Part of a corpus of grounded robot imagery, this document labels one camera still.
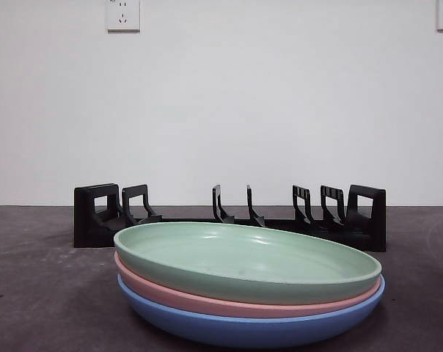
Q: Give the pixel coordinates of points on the green round plate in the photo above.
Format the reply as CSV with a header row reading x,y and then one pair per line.
x,y
243,256

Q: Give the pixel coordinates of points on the pink round plate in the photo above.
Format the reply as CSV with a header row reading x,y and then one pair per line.
x,y
251,311

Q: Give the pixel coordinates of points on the blue round plate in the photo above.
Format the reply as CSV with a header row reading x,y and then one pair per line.
x,y
243,333

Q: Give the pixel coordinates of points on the black plastic plate rack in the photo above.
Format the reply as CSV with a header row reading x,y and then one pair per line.
x,y
86,220

